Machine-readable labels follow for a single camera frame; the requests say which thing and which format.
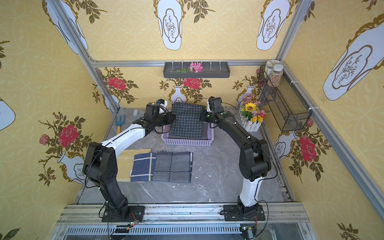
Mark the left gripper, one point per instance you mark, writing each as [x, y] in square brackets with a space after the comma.
[167, 118]

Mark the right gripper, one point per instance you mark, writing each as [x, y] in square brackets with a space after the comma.
[205, 115]

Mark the black grid pillowcase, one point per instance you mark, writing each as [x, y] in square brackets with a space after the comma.
[187, 123]

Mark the grey checked pillowcase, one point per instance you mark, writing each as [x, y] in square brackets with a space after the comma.
[173, 167]

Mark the plain grey pillowcase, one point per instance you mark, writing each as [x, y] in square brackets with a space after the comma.
[204, 134]

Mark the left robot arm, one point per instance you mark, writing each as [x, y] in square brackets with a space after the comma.
[101, 166]

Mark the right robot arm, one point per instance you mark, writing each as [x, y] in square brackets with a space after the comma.
[254, 162]

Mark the lilac plastic basket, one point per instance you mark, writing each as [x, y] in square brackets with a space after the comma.
[201, 143]

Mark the navy plaid folded pillowcase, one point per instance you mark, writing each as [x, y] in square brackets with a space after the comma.
[143, 167]

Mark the tan folded pillowcase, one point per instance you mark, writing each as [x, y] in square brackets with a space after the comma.
[125, 163]

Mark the light blue small brush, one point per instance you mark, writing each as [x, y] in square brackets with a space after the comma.
[135, 114]

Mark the blue yellow garden fork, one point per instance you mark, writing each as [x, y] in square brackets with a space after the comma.
[119, 120]

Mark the flower box white fence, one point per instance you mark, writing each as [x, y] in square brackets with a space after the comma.
[252, 116]

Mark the pink artificial flower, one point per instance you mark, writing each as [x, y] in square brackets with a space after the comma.
[196, 67]

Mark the glass jar front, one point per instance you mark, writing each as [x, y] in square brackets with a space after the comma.
[275, 75]

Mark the glass jar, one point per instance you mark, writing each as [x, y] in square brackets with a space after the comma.
[275, 75]
[269, 67]

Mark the glass jar back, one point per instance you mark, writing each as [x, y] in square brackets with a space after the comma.
[269, 67]

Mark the grey wall tray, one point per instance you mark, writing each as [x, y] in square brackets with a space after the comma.
[212, 69]

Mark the black wire mesh shelf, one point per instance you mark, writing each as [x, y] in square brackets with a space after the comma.
[287, 105]

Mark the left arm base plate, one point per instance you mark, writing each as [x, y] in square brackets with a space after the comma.
[126, 214]

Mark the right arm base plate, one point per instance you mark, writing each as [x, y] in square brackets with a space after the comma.
[240, 213]

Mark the aluminium rail frame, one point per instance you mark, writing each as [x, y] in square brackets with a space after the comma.
[284, 221]

